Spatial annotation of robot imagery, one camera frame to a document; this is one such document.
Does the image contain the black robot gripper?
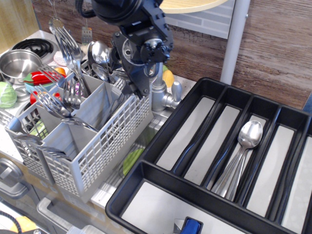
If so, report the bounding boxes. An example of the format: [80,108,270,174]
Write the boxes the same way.
[92,0,174,98]

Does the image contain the big steel spoon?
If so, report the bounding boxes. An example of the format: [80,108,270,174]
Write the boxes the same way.
[100,80,127,127]

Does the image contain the small steel spoon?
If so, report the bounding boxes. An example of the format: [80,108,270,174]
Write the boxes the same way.
[92,63,110,83]

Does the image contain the round steel spoon upright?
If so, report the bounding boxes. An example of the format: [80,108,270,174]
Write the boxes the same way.
[91,40,110,72]

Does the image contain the grey plastic cutlery basket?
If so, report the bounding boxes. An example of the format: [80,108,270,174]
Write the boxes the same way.
[6,76,153,202]

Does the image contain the spoons stack in tray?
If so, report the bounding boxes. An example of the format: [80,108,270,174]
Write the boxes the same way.
[211,120,263,201]

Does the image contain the black cutlery tray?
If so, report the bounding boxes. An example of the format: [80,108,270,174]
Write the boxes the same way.
[105,78,312,234]

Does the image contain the yellow toy corn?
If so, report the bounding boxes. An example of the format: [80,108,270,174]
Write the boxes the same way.
[162,70,175,88]

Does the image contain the silver faucet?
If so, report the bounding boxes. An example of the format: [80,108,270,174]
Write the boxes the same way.
[152,63,182,111]

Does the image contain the hanging small spatula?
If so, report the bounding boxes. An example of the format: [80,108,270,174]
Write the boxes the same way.
[80,17,93,45]

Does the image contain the tall steel forks bundle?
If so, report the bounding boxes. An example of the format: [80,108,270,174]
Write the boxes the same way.
[55,27,91,98]

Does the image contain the steel forks front left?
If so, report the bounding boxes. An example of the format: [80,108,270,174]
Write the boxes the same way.
[31,85,71,118]

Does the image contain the green toy plate in sink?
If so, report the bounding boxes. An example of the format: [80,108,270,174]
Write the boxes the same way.
[121,148,144,176]

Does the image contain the hanging steel strainer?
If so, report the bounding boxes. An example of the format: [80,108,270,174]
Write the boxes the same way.
[48,0,64,35]

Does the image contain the black stove coil burner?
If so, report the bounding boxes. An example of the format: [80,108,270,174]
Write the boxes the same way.
[12,39,54,58]

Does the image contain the red toy pepper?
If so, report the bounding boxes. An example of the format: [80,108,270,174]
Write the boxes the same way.
[23,71,52,86]

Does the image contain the steel pot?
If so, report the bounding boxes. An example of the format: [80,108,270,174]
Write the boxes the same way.
[0,49,42,85]

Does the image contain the green toy cabbage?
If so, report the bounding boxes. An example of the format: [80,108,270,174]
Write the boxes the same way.
[0,81,17,108]

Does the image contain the blue clip object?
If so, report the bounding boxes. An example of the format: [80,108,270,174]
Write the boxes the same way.
[173,216,203,234]

